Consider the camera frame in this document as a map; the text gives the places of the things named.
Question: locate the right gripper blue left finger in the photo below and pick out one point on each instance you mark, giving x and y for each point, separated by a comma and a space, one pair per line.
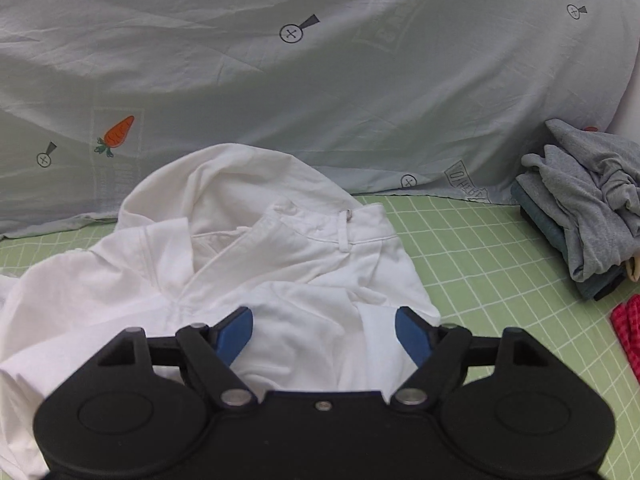
209, 351

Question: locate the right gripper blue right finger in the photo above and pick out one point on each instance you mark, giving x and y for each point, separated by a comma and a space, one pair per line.
438, 353

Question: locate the white garment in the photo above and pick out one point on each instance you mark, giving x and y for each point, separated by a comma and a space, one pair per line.
221, 228

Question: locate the dark teal folded garment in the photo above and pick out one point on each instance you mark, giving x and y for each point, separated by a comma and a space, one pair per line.
597, 286

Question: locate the red patterned cloth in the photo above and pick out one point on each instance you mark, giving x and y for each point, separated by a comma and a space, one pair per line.
625, 320

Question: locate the beige folded garment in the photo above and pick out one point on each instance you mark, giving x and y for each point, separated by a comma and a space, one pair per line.
632, 268

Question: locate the grey folded garment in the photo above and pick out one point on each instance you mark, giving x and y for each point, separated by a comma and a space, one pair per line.
588, 184

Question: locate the grey carrot print quilt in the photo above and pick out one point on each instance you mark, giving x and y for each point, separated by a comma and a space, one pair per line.
437, 97

